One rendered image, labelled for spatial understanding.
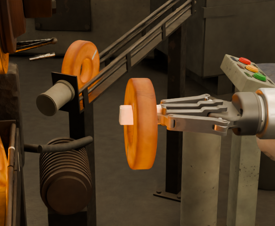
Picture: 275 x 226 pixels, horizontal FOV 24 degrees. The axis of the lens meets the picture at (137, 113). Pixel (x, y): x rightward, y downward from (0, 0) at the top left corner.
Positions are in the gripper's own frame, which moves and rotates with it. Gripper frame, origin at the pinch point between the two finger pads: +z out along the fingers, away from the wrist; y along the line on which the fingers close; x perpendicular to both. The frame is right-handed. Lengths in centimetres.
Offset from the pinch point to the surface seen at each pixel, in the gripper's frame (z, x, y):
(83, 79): 4, -18, 64
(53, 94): 12, -16, 51
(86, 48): 3, -8, 63
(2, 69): 22.6, 6.4, 4.4
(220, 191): -55, -82, 114
